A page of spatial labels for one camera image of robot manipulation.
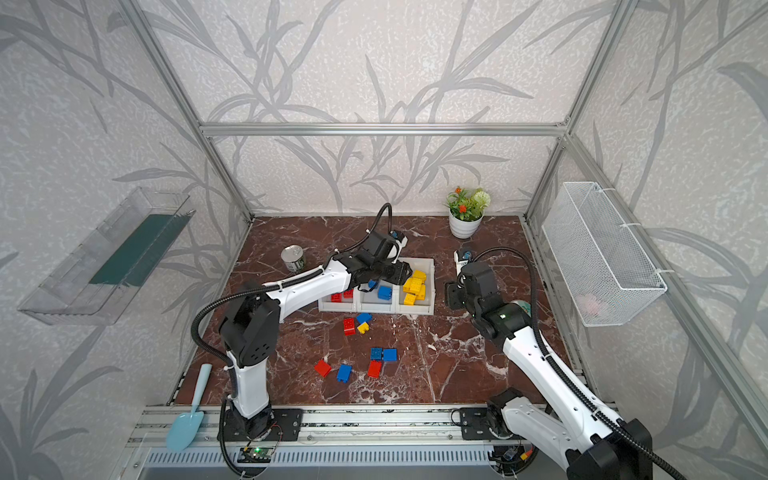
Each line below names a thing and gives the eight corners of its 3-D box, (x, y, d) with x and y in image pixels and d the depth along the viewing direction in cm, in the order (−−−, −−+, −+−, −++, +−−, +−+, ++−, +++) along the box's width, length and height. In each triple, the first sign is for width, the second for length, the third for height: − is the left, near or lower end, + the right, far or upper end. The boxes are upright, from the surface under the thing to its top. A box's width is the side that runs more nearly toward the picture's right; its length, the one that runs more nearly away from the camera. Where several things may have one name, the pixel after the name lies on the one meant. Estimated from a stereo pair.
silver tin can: (283, 272, 106) (278, 263, 101) (289, 254, 111) (284, 244, 106) (304, 273, 106) (299, 263, 101) (308, 254, 111) (304, 244, 106)
